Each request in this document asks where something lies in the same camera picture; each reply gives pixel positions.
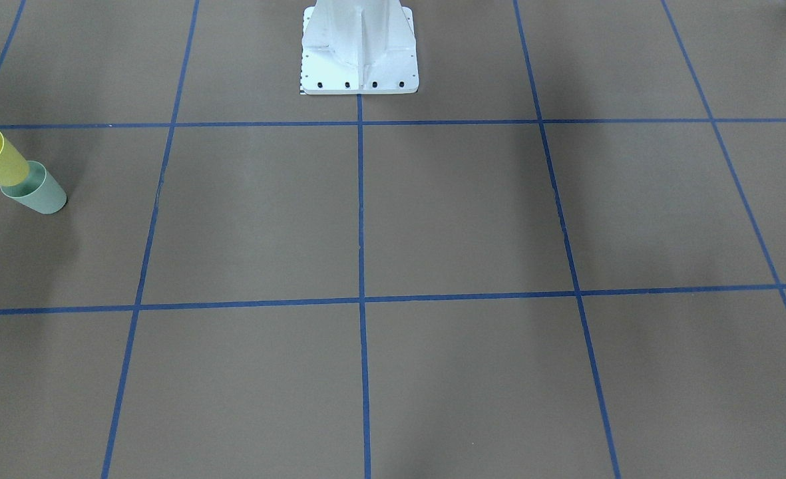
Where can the green plastic cup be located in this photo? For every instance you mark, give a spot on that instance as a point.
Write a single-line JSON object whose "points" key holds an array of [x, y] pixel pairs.
{"points": [[39, 191]]}

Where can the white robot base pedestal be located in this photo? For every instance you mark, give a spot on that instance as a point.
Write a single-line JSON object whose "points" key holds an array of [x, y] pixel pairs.
{"points": [[358, 47]]}

